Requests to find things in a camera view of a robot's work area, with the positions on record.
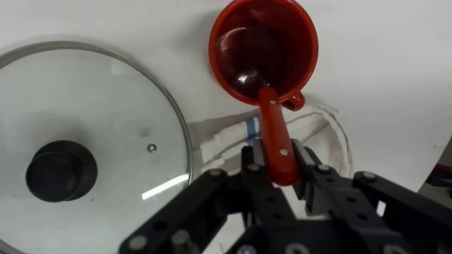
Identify red-handled metal spoon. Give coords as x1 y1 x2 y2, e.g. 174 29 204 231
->
215 27 300 186

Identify white towel with blue stripes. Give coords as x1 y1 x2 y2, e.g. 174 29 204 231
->
189 104 352 185

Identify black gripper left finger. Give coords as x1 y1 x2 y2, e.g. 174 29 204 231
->
118 147 292 254

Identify glass pot lid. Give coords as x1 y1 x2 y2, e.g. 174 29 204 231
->
0 41 191 254

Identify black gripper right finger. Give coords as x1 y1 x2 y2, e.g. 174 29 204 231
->
292 139 452 254

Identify red cup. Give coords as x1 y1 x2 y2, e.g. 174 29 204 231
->
207 0 319 111

